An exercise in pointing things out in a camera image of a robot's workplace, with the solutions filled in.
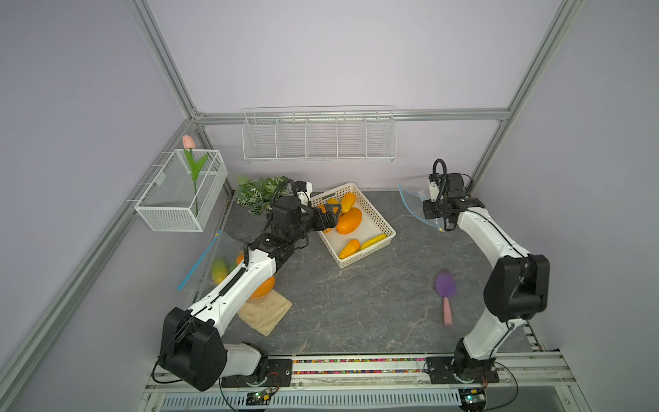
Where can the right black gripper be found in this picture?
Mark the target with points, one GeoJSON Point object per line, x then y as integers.
{"type": "Point", "coordinates": [427, 206]}

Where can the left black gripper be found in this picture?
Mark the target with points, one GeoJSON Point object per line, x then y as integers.
{"type": "Point", "coordinates": [330, 220]}

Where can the big orange mango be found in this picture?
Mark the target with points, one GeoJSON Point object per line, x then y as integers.
{"type": "Point", "coordinates": [349, 222]}

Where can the small orange mango front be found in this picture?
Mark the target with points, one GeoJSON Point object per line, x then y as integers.
{"type": "Point", "coordinates": [351, 248]}

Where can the large orange mango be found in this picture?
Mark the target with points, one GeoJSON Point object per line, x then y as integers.
{"type": "Point", "coordinates": [264, 289]}

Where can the clear zip-top bag blue zipper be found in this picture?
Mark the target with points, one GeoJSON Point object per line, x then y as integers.
{"type": "Point", "coordinates": [229, 274]}

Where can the green mango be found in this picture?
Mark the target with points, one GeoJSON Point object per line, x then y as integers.
{"type": "Point", "coordinates": [219, 270]}

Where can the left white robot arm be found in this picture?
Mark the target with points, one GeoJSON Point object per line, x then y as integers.
{"type": "Point", "coordinates": [192, 348]}

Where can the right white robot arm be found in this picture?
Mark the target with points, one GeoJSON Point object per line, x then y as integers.
{"type": "Point", "coordinates": [517, 288]}

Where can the yellow mango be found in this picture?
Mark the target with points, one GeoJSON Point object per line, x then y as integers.
{"type": "Point", "coordinates": [373, 241]}

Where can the green potted plant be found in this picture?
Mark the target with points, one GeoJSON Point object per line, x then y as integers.
{"type": "Point", "coordinates": [256, 194]}

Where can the white plastic perforated basket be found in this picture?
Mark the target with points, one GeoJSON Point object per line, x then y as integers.
{"type": "Point", "coordinates": [371, 234]}

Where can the purple pink brush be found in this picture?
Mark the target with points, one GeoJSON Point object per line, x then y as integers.
{"type": "Point", "coordinates": [445, 286]}

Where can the pink artificial tulip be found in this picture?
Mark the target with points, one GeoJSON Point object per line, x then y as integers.
{"type": "Point", "coordinates": [196, 166]}

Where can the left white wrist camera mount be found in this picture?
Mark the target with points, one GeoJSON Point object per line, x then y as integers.
{"type": "Point", "coordinates": [303, 191]}

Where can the white wire wall shelf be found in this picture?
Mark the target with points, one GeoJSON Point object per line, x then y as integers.
{"type": "Point", "coordinates": [319, 133]}

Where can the white mesh wall basket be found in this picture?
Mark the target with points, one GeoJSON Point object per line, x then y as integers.
{"type": "Point", "coordinates": [167, 204]}

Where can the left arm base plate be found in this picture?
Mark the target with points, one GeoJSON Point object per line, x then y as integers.
{"type": "Point", "coordinates": [276, 373]}

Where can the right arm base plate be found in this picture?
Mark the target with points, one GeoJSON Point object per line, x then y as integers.
{"type": "Point", "coordinates": [444, 370]}

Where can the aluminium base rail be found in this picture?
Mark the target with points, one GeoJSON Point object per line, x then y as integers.
{"type": "Point", "coordinates": [537, 381]}

